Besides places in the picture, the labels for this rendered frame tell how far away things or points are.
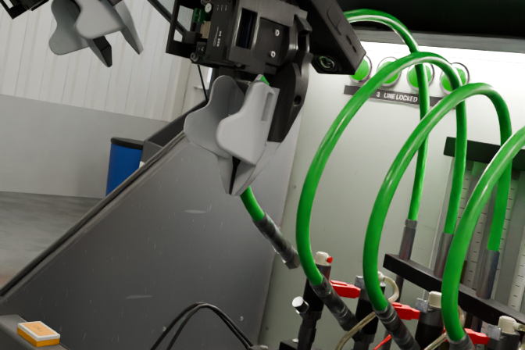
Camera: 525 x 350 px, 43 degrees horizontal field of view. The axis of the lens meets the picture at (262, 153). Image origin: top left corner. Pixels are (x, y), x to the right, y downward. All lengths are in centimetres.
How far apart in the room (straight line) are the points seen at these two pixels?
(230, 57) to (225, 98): 8
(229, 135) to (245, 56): 6
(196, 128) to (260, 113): 5
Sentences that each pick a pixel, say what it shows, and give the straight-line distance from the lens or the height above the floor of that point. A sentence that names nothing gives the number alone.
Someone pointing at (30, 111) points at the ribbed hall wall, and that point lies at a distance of 752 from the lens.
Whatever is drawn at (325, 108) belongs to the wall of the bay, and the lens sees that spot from 122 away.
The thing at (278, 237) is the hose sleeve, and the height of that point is 113.
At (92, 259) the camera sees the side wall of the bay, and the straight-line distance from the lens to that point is 101.
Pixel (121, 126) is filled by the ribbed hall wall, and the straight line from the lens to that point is 797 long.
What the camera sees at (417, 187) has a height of 121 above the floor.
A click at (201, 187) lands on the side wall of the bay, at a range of 110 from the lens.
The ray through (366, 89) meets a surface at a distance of 71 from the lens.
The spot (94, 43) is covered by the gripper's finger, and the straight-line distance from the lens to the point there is 79.
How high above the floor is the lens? 127
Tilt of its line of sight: 3 degrees down
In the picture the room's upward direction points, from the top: 11 degrees clockwise
